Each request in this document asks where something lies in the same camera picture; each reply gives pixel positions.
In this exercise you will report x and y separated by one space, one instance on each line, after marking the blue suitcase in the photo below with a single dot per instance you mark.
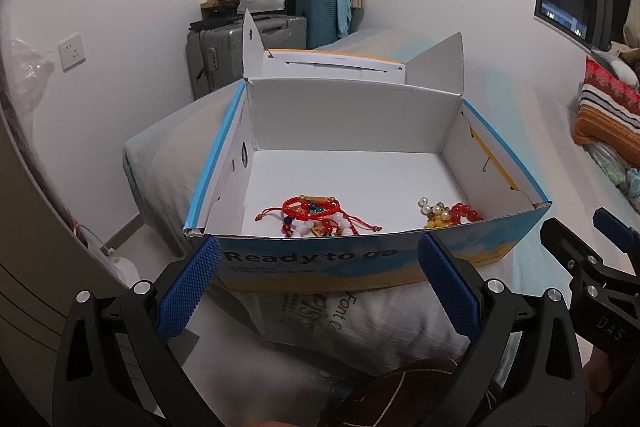
320 17

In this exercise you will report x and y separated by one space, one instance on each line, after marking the grey suitcase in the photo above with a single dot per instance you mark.
220 52

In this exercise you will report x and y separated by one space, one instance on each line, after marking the white floor appliance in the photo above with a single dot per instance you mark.
122 272

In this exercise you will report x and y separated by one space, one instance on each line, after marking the black gold box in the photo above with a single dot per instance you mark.
217 7

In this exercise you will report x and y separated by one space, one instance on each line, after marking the striped folded blanket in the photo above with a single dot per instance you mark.
605 107

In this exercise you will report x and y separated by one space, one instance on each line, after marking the white wall socket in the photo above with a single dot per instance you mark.
71 52

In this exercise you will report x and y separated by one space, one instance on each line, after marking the clear plastic bag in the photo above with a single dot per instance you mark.
25 72

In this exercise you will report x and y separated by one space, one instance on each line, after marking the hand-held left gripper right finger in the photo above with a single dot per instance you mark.
450 292

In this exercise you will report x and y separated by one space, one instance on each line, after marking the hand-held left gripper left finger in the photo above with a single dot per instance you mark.
187 287

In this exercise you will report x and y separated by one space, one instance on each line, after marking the light blue cloth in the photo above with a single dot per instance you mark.
342 14

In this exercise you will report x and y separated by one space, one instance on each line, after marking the white cardboard box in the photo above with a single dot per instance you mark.
350 177

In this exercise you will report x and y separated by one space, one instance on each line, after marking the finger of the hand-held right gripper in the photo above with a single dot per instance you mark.
570 247
612 224

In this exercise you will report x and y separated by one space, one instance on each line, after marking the floral blanket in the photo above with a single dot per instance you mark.
620 172

